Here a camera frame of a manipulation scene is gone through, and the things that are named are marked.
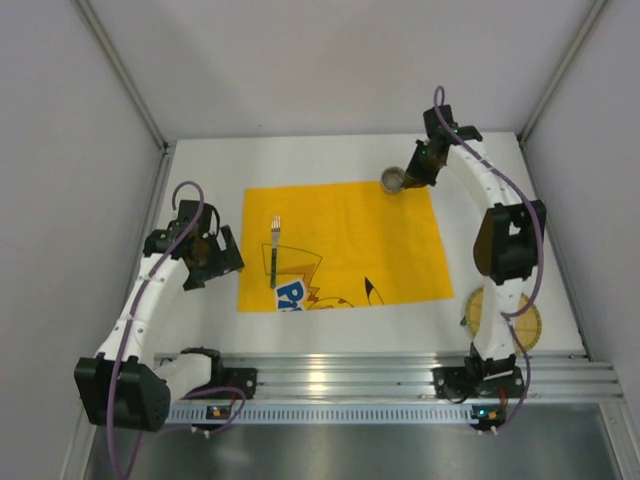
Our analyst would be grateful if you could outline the aluminium frame post right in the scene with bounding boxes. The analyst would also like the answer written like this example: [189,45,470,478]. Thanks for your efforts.
[517,0,611,146]

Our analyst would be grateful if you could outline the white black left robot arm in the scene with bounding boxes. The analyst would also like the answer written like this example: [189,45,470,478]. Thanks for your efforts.
[74,200,244,432]

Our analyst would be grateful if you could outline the aluminium mounting rail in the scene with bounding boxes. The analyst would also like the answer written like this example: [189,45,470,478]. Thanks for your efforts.
[223,354,623,404]

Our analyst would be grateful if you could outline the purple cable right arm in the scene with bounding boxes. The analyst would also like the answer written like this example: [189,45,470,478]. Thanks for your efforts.
[432,85,546,431]

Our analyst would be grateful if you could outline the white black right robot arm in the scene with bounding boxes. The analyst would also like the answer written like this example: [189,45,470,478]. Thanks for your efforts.
[402,105,546,403]

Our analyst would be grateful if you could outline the round woven yellow plate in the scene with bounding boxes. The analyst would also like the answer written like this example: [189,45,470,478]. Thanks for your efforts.
[461,287,542,360]

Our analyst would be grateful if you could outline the fork with teal handle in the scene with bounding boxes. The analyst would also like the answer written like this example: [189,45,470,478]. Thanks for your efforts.
[270,215,281,289]

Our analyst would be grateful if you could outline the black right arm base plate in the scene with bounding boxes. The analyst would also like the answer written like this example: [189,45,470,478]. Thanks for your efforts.
[432,367,525,403]

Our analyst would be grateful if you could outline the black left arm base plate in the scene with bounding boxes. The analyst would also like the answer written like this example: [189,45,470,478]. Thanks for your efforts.
[211,367,258,400]

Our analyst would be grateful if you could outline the yellow printed cloth placemat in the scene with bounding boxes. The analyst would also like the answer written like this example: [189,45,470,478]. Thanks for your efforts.
[238,181,454,313]

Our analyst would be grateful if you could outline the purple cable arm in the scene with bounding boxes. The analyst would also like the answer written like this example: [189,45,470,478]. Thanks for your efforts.
[106,180,248,480]
[432,85,546,431]

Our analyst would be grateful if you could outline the aluminium frame post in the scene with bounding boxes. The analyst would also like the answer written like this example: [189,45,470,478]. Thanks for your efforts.
[71,0,169,151]
[517,0,611,146]

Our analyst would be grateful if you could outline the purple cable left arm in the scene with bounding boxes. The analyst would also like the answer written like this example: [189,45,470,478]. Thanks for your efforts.
[106,180,248,480]

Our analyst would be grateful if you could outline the slotted grey cable duct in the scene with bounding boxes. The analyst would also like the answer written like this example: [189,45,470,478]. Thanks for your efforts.
[166,403,503,425]

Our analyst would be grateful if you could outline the aluminium frame post left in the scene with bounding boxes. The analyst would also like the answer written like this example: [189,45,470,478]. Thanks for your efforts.
[71,0,169,151]

